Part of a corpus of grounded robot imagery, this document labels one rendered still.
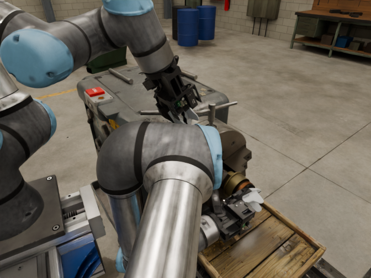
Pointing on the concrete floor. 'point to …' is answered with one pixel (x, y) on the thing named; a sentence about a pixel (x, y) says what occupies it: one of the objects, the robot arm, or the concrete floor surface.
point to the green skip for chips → (107, 60)
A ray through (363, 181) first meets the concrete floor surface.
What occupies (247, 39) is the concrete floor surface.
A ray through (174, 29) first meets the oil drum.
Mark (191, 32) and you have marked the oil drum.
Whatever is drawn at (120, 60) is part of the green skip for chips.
